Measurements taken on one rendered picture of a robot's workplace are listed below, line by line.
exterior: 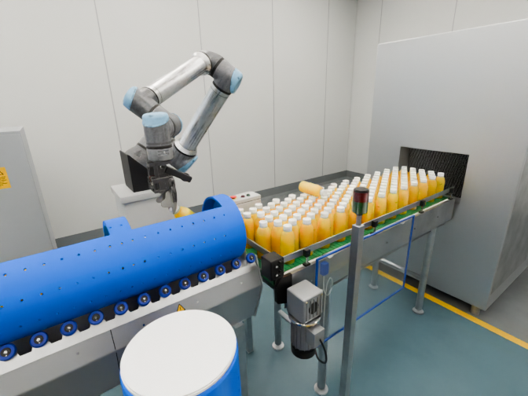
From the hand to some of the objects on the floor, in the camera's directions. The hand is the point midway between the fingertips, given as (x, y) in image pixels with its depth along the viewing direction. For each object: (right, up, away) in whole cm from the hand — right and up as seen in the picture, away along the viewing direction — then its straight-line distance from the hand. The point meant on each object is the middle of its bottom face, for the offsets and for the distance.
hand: (173, 208), depth 119 cm
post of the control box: (+26, -99, +82) cm, 131 cm away
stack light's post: (+79, -111, +42) cm, 143 cm away
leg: (+26, -114, +40) cm, 123 cm away
